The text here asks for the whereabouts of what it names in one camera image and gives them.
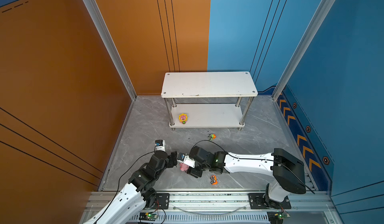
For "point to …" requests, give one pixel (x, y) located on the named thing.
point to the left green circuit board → (148, 216)
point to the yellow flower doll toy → (183, 118)
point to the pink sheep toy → (183, 167)
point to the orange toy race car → (214, 180)
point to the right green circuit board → (276, 217)
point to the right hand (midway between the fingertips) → (187, 165)
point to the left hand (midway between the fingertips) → (171, 152)
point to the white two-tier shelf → (208, 99)
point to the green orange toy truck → (211, 136)
